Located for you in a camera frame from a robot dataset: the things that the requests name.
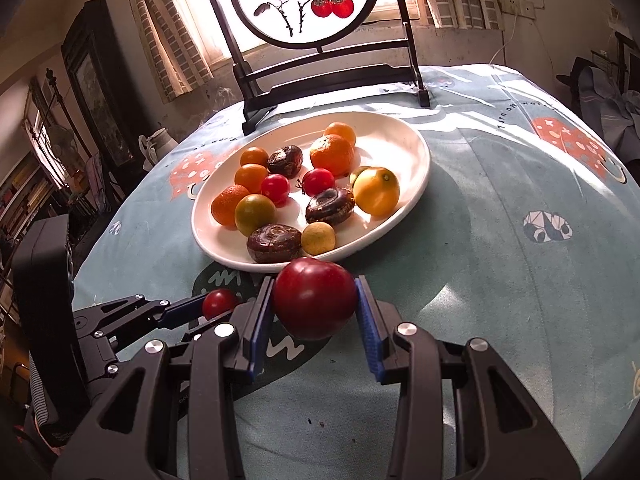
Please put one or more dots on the white wall socket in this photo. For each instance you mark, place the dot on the white wall socket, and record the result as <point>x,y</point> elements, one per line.
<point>517,5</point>

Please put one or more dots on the large orange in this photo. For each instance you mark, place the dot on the large orange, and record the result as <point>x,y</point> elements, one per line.
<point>331,154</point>

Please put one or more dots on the round painted screen black stand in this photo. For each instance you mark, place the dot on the round painted screen black stand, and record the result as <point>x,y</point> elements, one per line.
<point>300,15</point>

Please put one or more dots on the small red cherry tomato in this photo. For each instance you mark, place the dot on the small red cherry tomato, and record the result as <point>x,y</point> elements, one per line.
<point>219,303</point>

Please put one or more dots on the dark cloth pile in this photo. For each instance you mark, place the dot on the dark cloth pile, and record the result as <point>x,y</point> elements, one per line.
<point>605,105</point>

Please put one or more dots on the orange kumquat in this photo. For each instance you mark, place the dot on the orange kumquat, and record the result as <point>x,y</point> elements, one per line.
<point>341,131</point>
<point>254,156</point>
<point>250,177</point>

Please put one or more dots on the standing fan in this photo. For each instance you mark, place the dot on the standing fan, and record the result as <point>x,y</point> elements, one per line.
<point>64,142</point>

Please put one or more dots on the white kettle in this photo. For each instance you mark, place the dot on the white kettle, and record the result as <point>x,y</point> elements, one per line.
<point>157,147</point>

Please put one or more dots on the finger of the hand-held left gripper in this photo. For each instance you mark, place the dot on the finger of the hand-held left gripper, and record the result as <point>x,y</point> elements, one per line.
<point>182,342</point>
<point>182,308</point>

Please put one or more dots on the red tomato with stem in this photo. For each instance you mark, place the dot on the red tomato with stem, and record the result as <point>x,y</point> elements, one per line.
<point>318,181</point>

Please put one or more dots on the large yellow citrus fruit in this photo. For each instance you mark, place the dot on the large yellow citrus fruit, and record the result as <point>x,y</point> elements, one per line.
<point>376,191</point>

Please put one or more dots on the bookshelf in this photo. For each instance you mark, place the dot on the bookshelf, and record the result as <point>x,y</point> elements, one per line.
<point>22,195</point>

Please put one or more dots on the black framed picture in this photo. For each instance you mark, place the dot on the black framed picture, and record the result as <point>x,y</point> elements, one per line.
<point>97,85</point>

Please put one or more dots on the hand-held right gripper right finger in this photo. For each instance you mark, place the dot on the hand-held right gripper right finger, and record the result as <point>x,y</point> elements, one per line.
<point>366,330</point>

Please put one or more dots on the person's left forearm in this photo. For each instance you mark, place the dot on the person's left forearm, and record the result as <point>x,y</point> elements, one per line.
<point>39,395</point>

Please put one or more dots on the white oval plate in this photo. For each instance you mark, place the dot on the white oval plate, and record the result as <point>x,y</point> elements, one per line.
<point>390,150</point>

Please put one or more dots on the dark red plum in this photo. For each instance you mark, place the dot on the dark red plum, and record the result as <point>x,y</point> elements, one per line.
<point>315,297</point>

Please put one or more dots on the small yellow kumquat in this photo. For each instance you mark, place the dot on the small yellow kumquat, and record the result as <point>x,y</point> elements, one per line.
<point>318,238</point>

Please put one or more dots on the light blue printed tablecloth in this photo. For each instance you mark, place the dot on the light blue printed tablecloth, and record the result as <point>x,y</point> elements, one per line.
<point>500,285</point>

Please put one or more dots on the yellow-green kumquat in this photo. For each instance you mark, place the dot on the yellow-green kumquat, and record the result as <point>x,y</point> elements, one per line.
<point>358,173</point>

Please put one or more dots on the dark brown water chestnut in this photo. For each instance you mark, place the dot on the dark brown water chestnut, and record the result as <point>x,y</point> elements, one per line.
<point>285,160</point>
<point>274,243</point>
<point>330,206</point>

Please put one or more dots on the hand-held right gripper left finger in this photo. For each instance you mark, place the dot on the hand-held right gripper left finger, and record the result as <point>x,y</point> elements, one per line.
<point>262,330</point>

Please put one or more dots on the green-orange kumquat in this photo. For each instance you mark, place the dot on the green-orange kumquat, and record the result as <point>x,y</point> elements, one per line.
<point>255,214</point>

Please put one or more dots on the mandarin orange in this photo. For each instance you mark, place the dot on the mandarin orange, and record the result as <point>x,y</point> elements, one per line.
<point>227,205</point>

